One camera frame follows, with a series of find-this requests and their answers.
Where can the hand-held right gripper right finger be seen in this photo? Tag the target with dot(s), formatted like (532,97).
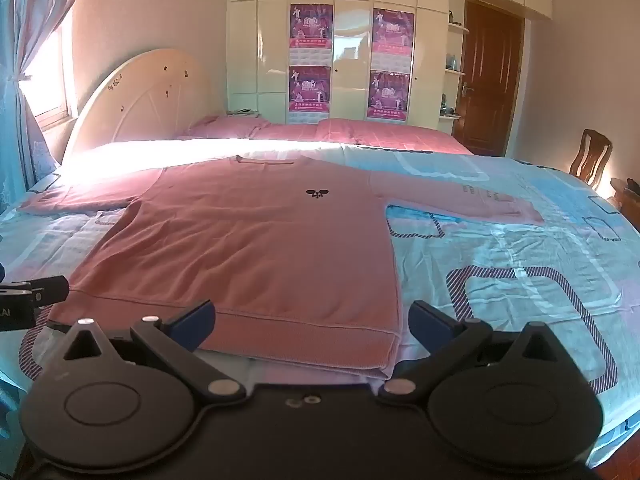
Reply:
(430,324)

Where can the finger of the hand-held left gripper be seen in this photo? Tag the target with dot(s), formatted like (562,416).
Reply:
(50,289)

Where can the window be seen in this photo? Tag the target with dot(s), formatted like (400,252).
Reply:
(50,75)

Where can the bed with blue sheet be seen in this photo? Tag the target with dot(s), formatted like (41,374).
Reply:
(500,270)

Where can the brown wooden door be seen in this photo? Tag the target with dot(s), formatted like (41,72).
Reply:
(490,80)

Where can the pink and blue curtain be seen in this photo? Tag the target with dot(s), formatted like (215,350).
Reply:
(30,5)

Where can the wooden chair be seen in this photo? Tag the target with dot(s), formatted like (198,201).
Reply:
(590,157)

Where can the cream wardrobe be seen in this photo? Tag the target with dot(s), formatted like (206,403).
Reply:
(350,25)

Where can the small shelf ornament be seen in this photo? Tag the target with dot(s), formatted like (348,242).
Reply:
(452,62)

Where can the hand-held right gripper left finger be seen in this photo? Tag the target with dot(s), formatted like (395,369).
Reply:
(192,322)

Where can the purple wall poster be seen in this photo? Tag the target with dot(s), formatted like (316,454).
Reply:
(309,92)
(388,95)
(393,32)
(311,26)

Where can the cream bed headboard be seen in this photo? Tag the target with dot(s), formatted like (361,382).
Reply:
(145,95)

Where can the pink sweater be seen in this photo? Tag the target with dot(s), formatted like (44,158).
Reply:
(240,240)

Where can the pink pillow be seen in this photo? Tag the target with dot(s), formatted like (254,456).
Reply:
(225,127)
(390,137)

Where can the shelf clutter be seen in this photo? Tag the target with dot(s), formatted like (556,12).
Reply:
(448,108)

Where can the dark wooden furniture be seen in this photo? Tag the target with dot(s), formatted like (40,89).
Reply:
(627,200)

